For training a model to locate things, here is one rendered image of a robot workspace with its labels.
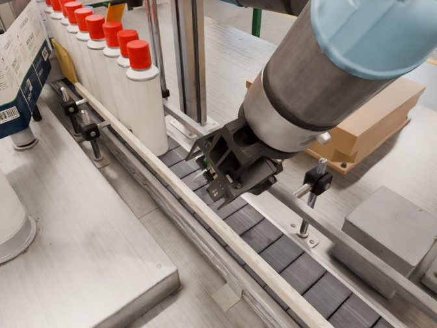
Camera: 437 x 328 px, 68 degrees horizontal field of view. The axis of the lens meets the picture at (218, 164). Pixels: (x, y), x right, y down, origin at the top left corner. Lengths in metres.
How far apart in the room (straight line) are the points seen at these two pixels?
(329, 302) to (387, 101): 0.45
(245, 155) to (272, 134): 0.03
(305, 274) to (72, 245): 0.32
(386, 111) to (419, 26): 0.54
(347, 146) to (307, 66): 0.45
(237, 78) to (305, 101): 0.76
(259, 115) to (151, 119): 0.32
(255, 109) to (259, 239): 0.26
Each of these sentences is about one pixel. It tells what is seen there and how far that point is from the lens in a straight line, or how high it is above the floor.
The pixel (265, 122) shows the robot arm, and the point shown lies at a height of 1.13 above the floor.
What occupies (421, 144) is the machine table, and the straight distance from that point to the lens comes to 0.84.
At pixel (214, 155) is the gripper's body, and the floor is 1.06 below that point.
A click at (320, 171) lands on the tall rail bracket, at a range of 0.45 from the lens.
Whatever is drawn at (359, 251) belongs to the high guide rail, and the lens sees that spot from 0.40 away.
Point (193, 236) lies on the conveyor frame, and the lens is 0.52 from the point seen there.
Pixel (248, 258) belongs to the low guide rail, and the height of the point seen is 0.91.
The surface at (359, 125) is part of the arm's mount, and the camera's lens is 0.66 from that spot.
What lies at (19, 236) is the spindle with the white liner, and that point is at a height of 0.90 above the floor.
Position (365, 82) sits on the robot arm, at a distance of 0.21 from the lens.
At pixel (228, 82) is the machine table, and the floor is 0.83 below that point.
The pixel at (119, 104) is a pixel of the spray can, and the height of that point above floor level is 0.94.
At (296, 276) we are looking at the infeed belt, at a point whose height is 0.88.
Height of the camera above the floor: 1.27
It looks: 42 degrees down
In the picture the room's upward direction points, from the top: straight up
